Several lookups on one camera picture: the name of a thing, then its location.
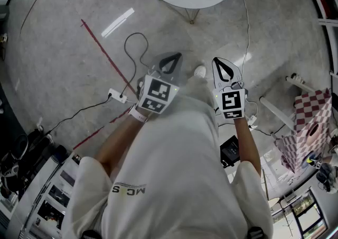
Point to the red white checkered bag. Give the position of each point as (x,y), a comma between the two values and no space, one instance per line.
(309,127)

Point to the person's right forearm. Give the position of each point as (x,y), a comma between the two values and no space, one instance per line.
(245,142)

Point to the red floor tape strip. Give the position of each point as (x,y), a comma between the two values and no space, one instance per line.
(100,132)
(105,53)

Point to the person's left forearm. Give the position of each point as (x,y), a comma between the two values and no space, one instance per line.
(118,142)

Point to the black device box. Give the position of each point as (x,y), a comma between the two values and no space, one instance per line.
(230,151)

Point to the white power strip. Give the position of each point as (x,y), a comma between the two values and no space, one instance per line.
(118,94)

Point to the white tube leg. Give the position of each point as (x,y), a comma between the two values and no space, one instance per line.
(277,112)
(301,83)

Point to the white power adapter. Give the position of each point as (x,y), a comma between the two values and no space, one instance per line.
(253,121)

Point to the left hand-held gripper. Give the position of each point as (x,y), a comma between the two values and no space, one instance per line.
(155,95)

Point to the person's left hand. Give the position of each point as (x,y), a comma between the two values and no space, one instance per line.
(139,87)

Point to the person's white T-shirt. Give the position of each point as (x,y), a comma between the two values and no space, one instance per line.
(171,179)

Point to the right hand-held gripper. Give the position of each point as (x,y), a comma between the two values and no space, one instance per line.
(232,101)

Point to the white wristband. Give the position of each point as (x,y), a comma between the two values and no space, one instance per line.
(137,115)

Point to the pile of black bags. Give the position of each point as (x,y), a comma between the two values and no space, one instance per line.
(23,158)

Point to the low white picture cabinet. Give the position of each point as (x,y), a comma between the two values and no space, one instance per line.
(50,195)

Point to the person's beige trousers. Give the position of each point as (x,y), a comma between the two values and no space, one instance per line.
(194,100)

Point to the person's white shoe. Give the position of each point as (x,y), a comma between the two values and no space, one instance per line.
(200,71)

